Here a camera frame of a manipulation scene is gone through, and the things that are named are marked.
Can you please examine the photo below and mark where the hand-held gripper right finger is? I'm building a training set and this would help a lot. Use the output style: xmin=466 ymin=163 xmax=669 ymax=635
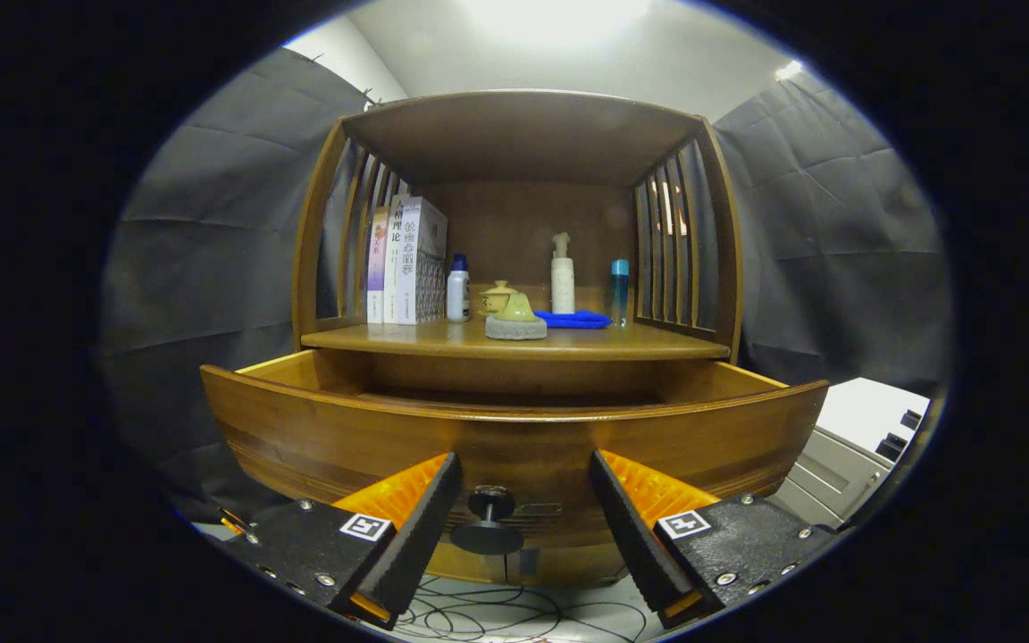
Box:
xmin=590 ymin=449 xmax=837 ymax=630

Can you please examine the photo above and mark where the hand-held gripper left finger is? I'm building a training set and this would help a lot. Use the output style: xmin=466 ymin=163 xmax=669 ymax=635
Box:
xmin=220 ymin=451 xmax=464 ymax=631

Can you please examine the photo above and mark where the wooden drawer with black knob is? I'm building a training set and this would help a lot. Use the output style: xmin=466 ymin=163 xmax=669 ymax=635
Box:
xmin=200 ymin=348 xmax=830 ymax=559

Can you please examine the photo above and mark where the grey scrubber yellow-green handle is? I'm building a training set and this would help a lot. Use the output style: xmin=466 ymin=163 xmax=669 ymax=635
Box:
xmin=484 ymin=292 xmax=548 ymax=341

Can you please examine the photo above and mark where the wooden countertop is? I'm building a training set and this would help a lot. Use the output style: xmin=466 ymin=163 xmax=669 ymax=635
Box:
xmin=300 ymin=317 xmax=732 ymax=363

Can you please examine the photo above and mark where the white drawer unit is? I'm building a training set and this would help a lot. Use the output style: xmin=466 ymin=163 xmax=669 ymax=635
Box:
xmin=769 ymin=377 xmax=931 ymax=528

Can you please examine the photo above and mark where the wooden cabinet with slatted sides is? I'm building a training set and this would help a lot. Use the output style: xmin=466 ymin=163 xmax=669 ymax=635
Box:
xmin=291 ymin=89 xmax=745 ymax=589

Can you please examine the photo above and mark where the orange black device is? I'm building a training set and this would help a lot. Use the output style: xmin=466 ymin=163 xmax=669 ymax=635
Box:
xmin=216 ymin=506 xmax=258 ymax=541

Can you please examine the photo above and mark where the blue cloth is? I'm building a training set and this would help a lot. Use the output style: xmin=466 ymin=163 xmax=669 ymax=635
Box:
xmin=534 ymin=309 xmax=612 ymax=330

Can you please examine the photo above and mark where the clear bottle teal cap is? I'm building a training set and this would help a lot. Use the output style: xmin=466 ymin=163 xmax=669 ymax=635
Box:
xmin=610 ymin=259 xmax=631 ymax=328

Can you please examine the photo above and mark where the white bottle blue cap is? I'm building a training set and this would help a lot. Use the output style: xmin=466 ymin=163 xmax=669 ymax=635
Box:
xmin=447 ymin=254 xmax=472 ymax=323

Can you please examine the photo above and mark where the yellow lidded teacup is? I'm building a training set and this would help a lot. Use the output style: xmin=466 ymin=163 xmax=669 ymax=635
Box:
xmin=479 ymin=280 xmax=520 ymax=320

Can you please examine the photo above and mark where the white pump bottle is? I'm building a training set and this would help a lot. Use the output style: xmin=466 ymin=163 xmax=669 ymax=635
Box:
xmin=550 ymin=232 xmax=576 ymax=314

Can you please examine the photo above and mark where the white patterned book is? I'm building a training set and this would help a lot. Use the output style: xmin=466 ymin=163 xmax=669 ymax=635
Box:
xmin=397 ymin=196 xmax=448 ymax=325

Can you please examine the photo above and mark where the pink purple book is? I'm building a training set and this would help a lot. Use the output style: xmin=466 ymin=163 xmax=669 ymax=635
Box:
xmin=366 ymin=207 xmax=390 ymax=324

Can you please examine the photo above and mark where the large round ceiling light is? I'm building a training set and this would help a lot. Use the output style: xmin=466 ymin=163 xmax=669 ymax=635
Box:
xmin=459 ymin=0 xmax=651 ymax=47

